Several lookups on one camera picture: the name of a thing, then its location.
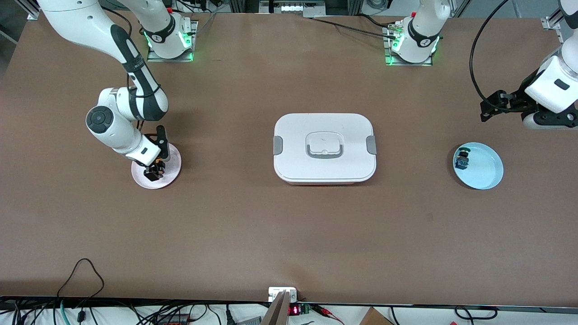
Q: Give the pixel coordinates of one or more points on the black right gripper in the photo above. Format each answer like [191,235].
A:
[153,170]

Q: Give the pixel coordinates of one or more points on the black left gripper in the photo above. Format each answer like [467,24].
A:
[516,99]

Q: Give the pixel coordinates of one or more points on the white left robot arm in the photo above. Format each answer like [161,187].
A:
[424,31]

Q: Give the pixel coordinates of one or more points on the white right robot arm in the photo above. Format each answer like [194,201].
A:
[81,22]

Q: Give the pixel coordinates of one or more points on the white lidded lunch box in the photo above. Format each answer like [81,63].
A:
[298,135]

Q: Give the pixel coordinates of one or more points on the white socket box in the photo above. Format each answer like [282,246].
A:
[275,292]

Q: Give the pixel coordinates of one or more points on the pink round plate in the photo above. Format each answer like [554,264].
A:
[174,174]

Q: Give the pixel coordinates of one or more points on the light blue round plate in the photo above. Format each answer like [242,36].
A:
[485,169]

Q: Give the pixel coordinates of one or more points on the aluminium corner profile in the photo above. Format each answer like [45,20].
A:
[32,14]
[552,21]

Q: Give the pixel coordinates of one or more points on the orange black device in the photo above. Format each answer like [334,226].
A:
[174,319]

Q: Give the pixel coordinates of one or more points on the grey power adapter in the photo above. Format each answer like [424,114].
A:
[248,321]

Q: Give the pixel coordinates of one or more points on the grey aluminium bar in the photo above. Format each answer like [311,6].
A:
[276,313]

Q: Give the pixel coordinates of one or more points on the red digit display module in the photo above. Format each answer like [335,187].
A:
[294,310]

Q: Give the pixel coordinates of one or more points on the metal rack with lights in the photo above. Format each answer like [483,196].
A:
[293,8]

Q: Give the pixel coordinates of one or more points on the red black probe leads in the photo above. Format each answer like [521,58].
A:
[327,312]

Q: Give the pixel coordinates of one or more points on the brown cardboard piece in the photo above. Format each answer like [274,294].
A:
[375,318]

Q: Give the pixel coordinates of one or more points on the green blue switch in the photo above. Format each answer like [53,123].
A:
[461,160]

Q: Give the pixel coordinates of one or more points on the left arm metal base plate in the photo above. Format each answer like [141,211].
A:
[406,63]

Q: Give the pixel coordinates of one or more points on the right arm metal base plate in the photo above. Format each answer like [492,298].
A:
[156,57]

